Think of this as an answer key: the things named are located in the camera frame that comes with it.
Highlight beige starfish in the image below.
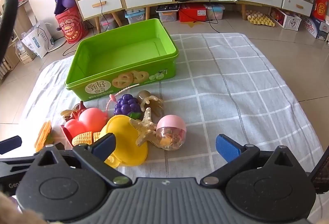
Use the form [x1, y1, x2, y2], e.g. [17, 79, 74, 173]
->
[129, 107, 162, 148]

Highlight pink toy pig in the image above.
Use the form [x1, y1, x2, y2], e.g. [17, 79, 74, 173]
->
[64, 108, 108, 138]

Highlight yellow toy corn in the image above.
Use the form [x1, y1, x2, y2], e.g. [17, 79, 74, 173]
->
[71, 131, 104, 148]

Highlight red cardboard box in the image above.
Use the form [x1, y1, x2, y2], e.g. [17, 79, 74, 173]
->
[178, 3, 208, 23]

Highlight pink capsule ball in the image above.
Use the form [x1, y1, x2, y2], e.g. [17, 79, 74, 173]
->
[155, 115, 187, 150]

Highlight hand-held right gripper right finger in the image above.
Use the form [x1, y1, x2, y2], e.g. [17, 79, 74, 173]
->
[200, 133, 304, 187]

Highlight wooden side shelf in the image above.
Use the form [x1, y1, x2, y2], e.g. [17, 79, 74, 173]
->
[0, 0, 29, 81]

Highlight thick black cable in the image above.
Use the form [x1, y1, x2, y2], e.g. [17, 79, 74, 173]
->
[0, 0, 20, 61]

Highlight clear storage box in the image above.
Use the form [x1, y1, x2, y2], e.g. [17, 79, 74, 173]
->
[99, 14, 118, 33]

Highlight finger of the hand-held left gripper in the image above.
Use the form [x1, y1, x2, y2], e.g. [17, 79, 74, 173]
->
[0, 135, 22, 155]

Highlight green plastic bin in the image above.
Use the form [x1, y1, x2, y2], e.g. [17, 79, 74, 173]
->
[64, 18, 179, 103]

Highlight person's left forearm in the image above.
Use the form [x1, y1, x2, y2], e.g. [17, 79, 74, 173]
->
[0, 192, 26, 224]

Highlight brown toy octopus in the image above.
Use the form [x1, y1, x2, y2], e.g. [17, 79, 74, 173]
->
[137, 90, 164, 117]

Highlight white shopping bag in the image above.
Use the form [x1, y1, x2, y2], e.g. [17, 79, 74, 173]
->
[21, 20, 55, 59]

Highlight clear box with orange latch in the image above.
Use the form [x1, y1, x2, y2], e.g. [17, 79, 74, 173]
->
[155, 5, 180, 23]

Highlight clear box with pink contents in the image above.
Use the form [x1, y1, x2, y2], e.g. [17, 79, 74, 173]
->
[206, 4, 226, 20]

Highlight dark red toy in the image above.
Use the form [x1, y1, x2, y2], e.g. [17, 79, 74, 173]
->
[60, 101, 87, 122]

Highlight white printed carton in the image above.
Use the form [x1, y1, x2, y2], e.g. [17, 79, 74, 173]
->
[269, 6, 302, 32]

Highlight grey checkered blanket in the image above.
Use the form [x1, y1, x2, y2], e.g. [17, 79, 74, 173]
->
[19, 32, 325, 224]

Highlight orange ridged toy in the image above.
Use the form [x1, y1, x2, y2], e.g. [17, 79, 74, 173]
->
[34, 121, 53, 152]

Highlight white and blue carton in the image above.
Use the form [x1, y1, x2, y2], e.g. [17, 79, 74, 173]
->
[300, 16, 329, 41]

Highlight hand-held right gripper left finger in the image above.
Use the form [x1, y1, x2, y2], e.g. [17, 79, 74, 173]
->
[31, 133, 133, 187]

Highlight red gift bag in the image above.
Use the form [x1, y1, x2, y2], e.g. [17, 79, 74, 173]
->
[310, 0, 329, 22]

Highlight clear box with blue lid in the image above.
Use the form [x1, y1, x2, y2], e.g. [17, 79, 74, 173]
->
[124, 8, 146, 25]

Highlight yellow egg tray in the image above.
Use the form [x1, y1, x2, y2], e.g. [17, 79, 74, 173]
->
[245, 8, 276, 27]

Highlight red printed bucket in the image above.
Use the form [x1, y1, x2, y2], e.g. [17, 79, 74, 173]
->
[55, 6, 87, 45]

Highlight purple toy grapes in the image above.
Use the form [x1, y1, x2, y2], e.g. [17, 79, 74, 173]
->
[114, 94, 142, 116]

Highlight red plastic toy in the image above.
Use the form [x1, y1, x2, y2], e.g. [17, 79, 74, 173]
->
[60, 125, 74, 149]

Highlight yellow toy pot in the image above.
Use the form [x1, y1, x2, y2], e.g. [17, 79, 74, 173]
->
[100, 114, 149, 168]

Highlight round white fan base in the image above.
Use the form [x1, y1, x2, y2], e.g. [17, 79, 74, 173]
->
[47, 38, 68, 54]

